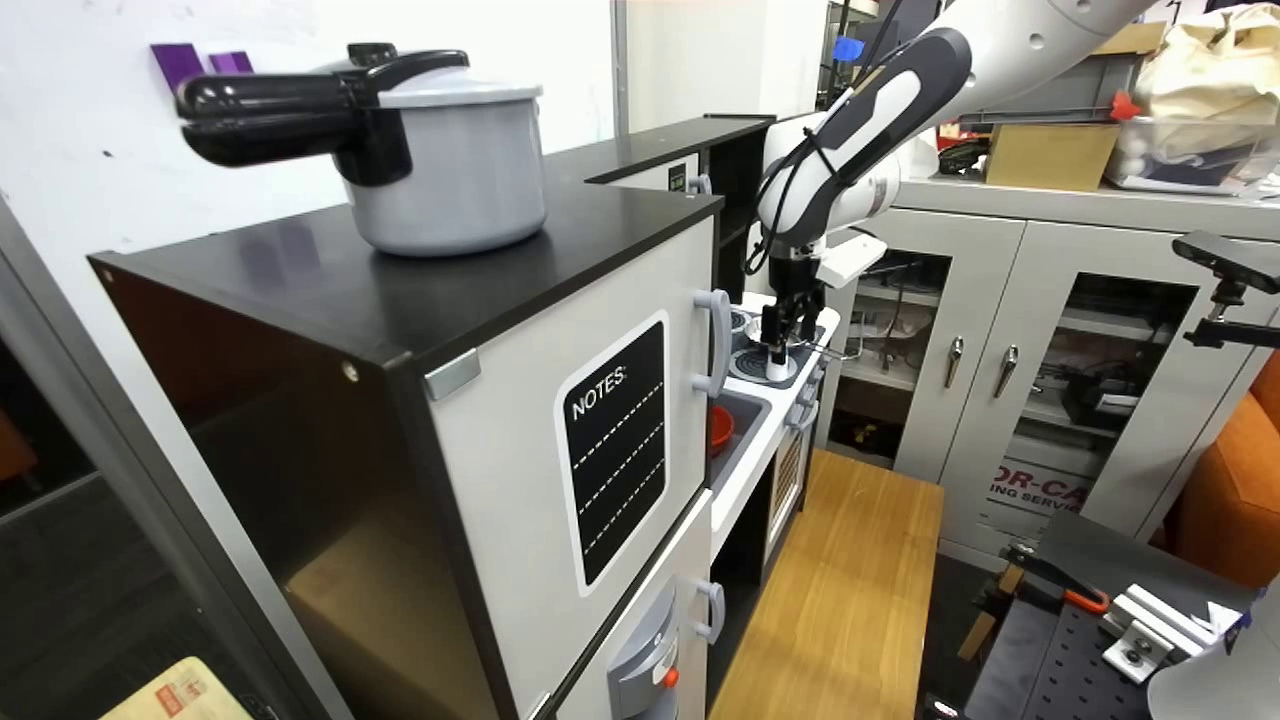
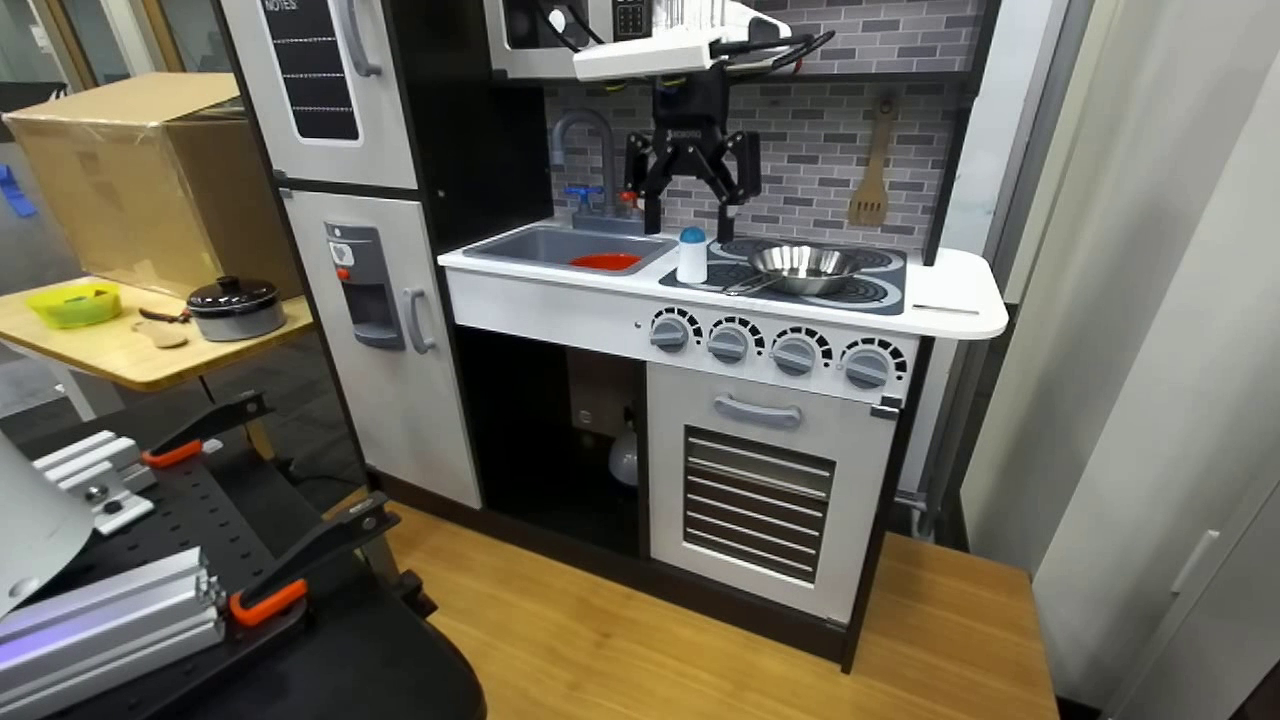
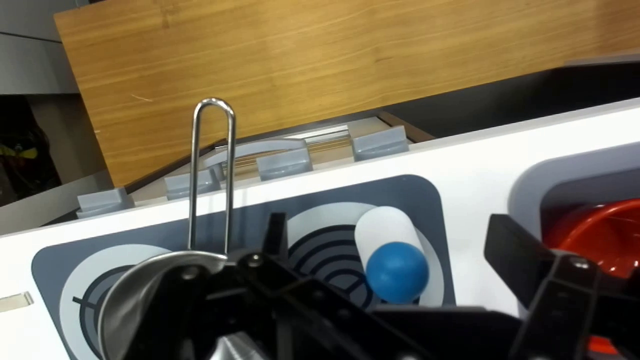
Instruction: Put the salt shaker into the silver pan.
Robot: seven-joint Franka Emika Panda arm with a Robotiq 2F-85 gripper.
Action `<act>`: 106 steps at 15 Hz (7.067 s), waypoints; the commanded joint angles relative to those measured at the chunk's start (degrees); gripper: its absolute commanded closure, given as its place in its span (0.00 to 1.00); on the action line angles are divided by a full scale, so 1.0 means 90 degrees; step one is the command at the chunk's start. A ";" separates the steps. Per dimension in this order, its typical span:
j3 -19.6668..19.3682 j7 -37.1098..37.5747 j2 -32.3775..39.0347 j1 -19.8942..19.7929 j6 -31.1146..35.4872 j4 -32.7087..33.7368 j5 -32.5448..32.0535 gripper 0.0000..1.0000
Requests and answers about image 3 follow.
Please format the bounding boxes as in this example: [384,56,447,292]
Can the white black toy kitchen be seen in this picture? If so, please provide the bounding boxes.
[0,95,640,360]

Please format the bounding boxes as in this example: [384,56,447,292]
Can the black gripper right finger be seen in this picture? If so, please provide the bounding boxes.
[482,211,640,360]

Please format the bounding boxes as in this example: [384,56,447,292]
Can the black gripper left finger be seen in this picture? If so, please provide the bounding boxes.
[123,209,436,360]

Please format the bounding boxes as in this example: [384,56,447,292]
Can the red toy colander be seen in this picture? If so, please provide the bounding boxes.
[542,197,640,358]

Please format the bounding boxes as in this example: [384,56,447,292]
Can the gray stove knob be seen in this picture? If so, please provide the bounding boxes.
[76,185,133,216]
[256,146,315,179]
[351,126,411,161]
[162,167,226,199]

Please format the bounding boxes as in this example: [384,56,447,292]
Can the silver pan with loop handle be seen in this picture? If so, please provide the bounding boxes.
[99,95,238,360]

